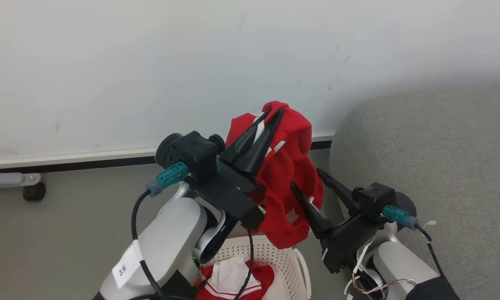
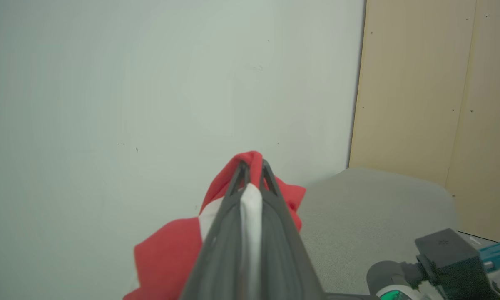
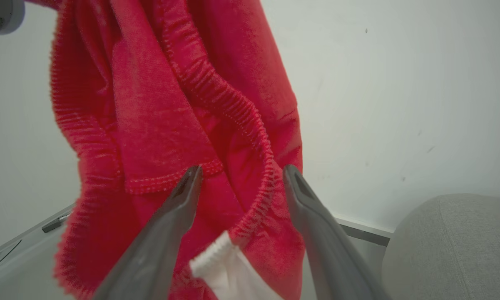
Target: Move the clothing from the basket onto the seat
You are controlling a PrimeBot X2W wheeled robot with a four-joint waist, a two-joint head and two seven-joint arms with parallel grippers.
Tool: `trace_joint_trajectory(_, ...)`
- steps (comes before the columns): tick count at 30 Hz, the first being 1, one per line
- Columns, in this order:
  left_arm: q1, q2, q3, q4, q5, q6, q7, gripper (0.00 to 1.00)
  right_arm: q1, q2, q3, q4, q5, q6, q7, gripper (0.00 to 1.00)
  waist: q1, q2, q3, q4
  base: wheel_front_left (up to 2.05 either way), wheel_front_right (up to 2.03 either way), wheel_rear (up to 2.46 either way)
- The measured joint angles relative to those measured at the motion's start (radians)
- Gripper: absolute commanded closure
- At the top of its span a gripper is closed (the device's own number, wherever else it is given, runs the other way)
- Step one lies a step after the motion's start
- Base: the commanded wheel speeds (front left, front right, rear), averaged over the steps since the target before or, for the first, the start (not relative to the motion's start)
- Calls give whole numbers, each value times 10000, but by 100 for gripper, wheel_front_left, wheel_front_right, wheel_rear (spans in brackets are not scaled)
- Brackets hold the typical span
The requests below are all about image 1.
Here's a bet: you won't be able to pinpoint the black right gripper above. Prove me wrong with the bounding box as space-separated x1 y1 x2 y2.
291 168 386 274

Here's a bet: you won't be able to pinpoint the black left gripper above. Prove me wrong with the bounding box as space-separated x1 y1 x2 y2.
190 108 284 230

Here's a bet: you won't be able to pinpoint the red shorts with white stripes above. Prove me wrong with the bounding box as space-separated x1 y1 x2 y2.
225 101 324 250

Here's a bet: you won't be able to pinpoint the red and white jersey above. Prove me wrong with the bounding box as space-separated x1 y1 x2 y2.
196 255 275 300

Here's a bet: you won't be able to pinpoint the white perforated laundry basket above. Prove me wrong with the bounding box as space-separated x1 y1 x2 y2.
200 235 313 300

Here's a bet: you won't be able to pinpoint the grey fabric sofa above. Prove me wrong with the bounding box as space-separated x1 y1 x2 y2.
329 83 500 300

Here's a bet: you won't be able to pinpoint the black fabric arm sleeve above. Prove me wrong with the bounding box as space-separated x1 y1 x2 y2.
405 275 461 300

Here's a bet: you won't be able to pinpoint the white and black baseboard strip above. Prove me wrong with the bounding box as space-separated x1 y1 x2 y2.
0 133 336 174

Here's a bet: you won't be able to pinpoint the white paper label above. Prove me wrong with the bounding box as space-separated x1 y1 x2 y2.
112 241 144 289

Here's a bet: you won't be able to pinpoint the black caster wheel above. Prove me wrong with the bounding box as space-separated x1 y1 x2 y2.
23 182 47 203

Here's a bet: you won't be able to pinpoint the grey metal stand leg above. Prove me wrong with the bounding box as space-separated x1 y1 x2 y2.
0 172 41 190

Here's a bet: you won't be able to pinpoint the teal right camera cable connector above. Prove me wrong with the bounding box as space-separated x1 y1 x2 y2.
382 205 419 230

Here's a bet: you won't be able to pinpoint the teal camera cable connector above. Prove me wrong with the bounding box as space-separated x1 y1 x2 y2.
146 162 189 197
382 205 419 230

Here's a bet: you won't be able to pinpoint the teal left camera cable connector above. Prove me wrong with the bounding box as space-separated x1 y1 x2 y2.
146 162 189 197

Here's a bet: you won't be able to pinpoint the thin black left gripper cable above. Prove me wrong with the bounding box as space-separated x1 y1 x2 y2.
233 224 255 300

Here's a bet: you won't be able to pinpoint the thin red white wire bundle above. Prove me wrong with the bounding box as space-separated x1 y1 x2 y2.
343 233 418 300

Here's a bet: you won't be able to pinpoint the black right camera cable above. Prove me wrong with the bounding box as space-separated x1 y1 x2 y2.
415 223 446 278

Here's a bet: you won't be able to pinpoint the black camera cable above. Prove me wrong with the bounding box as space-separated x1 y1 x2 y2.
415 223 446 278
131 190 167 300

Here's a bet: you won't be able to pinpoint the black left camera cable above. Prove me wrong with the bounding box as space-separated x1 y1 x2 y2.
131 190 167 300

